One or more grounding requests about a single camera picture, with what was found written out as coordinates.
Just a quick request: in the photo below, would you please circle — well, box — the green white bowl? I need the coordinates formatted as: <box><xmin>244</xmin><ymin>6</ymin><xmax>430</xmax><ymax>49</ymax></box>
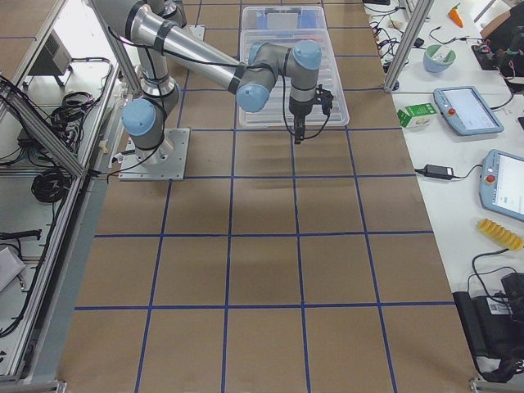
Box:
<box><xmin>422</xmin><ymin>44</ymin><xmax>456</xmax><ymax>73</ymax></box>

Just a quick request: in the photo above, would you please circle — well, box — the blue teach pendant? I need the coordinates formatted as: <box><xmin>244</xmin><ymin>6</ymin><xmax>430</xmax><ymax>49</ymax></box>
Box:
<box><xmin>433</xmin><ymin>86</ymin><xmax>504</xmax><ymax>136</ymax></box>
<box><xmin>479</xmin><ymin>149</ymin><xmax>524</xmax><ymax>221</ymax></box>

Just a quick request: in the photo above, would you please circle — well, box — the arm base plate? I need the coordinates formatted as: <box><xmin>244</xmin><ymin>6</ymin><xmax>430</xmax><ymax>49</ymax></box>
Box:
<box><xmin>184</xmin><ymin>25</ymin><xmax>206</xmax><ymax>41</ymax></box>
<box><xmin>117</xmin><ymin>128</ymin><xmax>191</xmax><ymax>181</ymax></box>

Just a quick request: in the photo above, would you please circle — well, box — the black power adapter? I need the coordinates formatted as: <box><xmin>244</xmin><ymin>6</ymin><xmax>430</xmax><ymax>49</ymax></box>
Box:
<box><xmin>424</xmin><ymin>164</ymin><xmax>454</xmax><ymax>180</ymax></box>

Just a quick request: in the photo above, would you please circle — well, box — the clear plastic box lid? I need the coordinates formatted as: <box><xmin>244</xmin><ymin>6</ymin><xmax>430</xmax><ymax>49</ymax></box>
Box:
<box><xmin>237</xmin><ymin>30</ymin><xmax>351</xmax><ymax>134</ymax></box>

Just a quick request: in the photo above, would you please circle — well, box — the yellow corrugated toy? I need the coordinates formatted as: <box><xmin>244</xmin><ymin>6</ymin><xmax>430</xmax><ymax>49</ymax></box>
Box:
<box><xmin>477</xmin><ymin>219</ymin><xmax>524</xmax><ymax>251</ymax></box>

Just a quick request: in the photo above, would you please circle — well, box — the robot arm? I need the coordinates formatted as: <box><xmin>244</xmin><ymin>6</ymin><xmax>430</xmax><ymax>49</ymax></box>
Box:
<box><xmin>90</xmin><ymin>1</ymin><xmax>323</xmax><ymax>144</ymax></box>

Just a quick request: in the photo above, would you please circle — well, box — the orange carrot toy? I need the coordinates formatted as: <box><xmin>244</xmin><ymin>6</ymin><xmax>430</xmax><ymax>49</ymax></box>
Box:
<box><xmin>447</xmin><ymin>3</ymin><xmax>464</xmax><ymax>28</ymax></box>

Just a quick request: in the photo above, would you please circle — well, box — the aluminium frame post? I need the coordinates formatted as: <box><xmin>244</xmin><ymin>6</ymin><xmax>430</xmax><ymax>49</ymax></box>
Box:
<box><xmin>383</xmin><ymin>0</ymin><xmax>434</xmax><ymax>93</ymax></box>

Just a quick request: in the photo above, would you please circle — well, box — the green white carton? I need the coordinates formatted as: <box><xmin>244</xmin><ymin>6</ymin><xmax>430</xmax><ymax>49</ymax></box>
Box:
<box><xmin>397</xmin><ymin>102</ymin><xmax>437</xmax><ymax>129</ymax></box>

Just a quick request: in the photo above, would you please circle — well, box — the clear plastic storage box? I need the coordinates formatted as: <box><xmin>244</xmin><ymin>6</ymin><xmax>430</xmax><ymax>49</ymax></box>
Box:
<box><xmin>241</xmin><ymin>5</ymin><xmax>328</xmax><ymax>38</ymax></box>

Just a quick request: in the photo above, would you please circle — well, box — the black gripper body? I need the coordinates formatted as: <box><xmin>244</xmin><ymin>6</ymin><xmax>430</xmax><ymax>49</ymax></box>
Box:
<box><xmin>288</xmin><ymin>97</ymin><xmax>312</xmax><ymax>119</ymax></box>

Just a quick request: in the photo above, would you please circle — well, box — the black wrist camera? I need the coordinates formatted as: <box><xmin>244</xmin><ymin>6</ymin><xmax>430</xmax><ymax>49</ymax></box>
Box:
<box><xmin>315</xmin><ymin>84</ymin><xmax>334</xmax><ymax>117</ymax></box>

